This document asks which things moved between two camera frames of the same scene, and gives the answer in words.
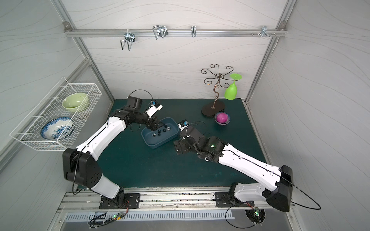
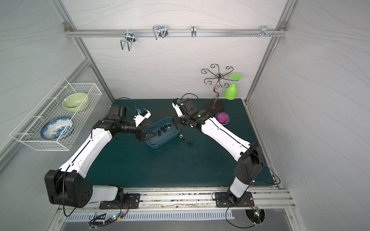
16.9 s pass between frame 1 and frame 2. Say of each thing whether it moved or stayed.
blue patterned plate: stayed
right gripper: moved
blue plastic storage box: stayed
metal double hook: stayed
